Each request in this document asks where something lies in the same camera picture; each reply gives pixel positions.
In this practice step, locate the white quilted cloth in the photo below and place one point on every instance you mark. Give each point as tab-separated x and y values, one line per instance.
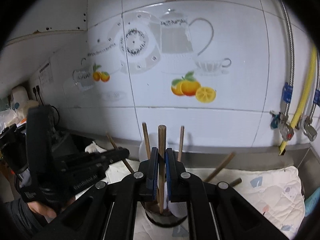
274	189

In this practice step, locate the operator left hand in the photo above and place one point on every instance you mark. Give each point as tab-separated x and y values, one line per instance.
41	210

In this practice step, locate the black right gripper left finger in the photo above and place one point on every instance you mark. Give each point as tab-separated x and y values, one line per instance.
143	188

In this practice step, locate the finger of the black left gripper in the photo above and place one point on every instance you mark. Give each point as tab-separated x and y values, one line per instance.
110	156

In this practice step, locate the long brown wooden chopstick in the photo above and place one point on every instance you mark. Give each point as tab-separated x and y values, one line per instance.
162	131

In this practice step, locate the black utensil holder cup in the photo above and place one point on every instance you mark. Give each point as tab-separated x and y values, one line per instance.
166	219

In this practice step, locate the white plastic rice paddle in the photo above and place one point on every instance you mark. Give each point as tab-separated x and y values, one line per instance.
178	209

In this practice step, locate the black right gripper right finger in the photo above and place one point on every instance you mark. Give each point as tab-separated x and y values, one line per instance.
184	187

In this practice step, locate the metal gas valve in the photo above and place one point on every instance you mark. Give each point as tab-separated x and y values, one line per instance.
280	121

